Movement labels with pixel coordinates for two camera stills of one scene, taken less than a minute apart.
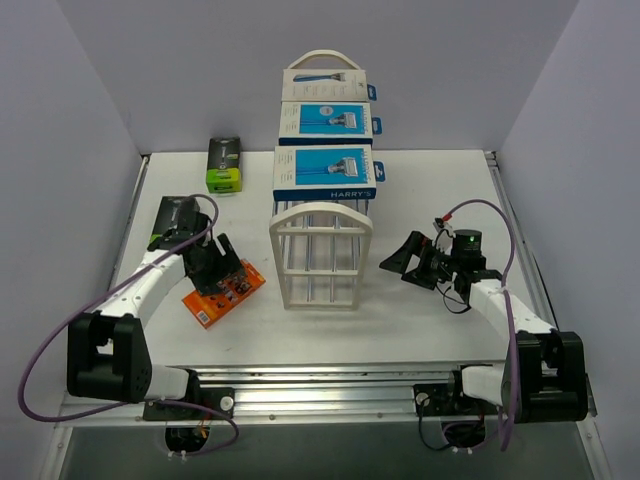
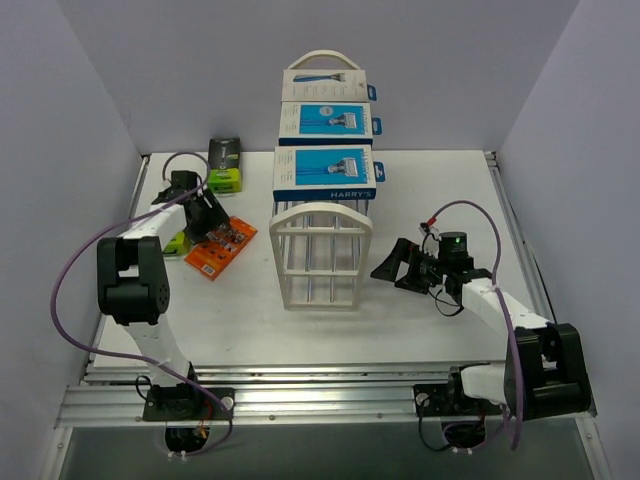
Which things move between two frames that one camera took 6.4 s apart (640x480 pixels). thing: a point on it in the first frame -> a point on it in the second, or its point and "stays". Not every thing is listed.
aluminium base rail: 312,397 stays
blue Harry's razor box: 326,172 stays
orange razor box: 204,307 -> 211,256
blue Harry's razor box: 328,124 stays
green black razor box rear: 224,165 stays
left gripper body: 215,273 -> 204,215
